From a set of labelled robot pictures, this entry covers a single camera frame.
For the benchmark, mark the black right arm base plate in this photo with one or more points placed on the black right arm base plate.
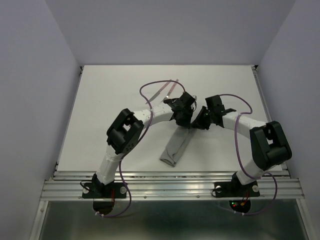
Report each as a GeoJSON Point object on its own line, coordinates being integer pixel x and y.
{"type": "Point", "coordinates": [229, 189]}

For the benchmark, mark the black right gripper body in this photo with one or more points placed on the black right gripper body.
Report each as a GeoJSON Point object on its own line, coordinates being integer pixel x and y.
{"type": "Point", "coordinates": [211, 113]}

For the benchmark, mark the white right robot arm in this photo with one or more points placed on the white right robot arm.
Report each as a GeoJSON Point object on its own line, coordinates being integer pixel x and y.
{"type": "Point", "coordinates": [268, 142]}

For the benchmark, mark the pink handled fork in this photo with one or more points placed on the pink handled fork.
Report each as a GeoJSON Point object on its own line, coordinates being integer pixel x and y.
{"type": "Point", "coordinates": [171, 90]}

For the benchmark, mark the aluminium mounting rail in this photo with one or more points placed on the aluminium mounting rail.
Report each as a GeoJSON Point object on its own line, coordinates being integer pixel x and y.
{"type": "Point", "coordinates": [169, 185]}

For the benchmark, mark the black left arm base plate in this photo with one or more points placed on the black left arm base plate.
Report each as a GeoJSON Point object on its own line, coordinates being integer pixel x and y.
{"type": "Point", "coordinates": [114, 190]}

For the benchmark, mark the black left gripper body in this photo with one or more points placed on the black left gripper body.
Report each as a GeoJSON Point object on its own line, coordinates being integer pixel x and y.
{"type": "Point", "coordinates": [185, 110]}

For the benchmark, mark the grey cloth napkin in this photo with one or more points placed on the grey cloth napkin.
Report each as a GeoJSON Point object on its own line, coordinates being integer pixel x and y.
{"type": "Point", "coordinates": [177, 145]}

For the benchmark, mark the pink handled knife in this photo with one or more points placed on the pink handled knife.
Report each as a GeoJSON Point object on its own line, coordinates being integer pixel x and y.
{"type": "Point", "coordinates": [159, 91]}

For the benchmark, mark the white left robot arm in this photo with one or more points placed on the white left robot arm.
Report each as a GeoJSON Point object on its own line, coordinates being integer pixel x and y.
{"type": "Point", "coordinates": [124, 133]}

